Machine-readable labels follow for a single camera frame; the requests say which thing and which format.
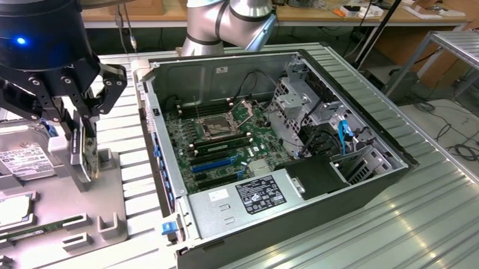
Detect grey power supply unit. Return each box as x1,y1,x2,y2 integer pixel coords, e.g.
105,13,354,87
188,169,307,242

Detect green graphics card black cooler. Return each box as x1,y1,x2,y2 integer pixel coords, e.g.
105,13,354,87
69,110,103,182

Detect grey hanging cable with plug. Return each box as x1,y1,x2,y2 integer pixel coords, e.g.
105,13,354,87
115,0,139,53

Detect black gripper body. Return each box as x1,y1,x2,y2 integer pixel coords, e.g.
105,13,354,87
0,0,103,98

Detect metal frame slatted table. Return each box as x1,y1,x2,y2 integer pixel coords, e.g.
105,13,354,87
384,30,479,99

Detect installed RAM stick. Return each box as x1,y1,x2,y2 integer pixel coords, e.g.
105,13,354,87
192,137,252,157

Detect blue expansion slot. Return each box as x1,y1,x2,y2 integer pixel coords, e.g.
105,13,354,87
191,161,240,174

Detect grey parts rack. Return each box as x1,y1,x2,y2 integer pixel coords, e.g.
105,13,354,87
0,136,131,269

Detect black looping wire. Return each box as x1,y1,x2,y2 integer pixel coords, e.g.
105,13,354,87
229,69,280,103

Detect wooden desk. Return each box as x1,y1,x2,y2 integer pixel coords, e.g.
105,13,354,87
81,0,474,36

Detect perforated silver disk bay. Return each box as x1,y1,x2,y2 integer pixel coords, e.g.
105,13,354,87
328,144,398,186

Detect black open PC case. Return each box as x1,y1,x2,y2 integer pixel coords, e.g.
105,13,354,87
132,49,419,269

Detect brown wooden panel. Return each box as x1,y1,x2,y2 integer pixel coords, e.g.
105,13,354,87
374,26,467,89

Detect blue disk wire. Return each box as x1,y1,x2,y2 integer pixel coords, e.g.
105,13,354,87
338,119,355,156

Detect blue case latch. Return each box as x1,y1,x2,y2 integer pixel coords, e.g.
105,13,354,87
157,221,177,236

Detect black floor cables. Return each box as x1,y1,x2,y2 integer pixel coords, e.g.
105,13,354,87
411,99,479,163

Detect white cardboard box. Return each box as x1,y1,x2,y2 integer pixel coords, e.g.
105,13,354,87
358,6,386,18

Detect silver disk bay cage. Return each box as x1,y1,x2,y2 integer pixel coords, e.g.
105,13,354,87
269,76,332,157

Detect metal socket cover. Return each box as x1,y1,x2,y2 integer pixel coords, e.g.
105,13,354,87
225,99,259,132

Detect black tripod pole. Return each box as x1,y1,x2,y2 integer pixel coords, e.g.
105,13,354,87
354,0,403,67

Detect blue card retainer strip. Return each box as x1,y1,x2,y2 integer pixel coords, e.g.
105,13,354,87
151,131,176,207

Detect hard disk blue caddy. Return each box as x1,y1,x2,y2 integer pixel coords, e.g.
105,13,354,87
0,114,60,182

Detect thin socket locking lever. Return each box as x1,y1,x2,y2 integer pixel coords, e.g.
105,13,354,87
192,96,201,126

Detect black equipment box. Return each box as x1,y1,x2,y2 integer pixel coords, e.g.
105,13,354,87
364,66,420,98

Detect silver CPU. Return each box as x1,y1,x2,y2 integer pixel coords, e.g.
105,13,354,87
0,196,33,226

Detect green Dell motherboard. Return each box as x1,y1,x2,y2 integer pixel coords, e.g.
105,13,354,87
164,102,294,197

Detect CPU socket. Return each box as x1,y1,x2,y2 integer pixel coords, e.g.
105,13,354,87
199,114,240,141

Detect green loose RAM stick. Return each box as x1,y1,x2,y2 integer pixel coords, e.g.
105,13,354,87
0,223,68,244

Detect black expansion slot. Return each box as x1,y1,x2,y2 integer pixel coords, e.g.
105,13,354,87
188,154,243,166
193,172,243,183
197,179,247,190

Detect silver chipset heatsink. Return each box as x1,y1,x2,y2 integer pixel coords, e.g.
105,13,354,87
247,160,275,174

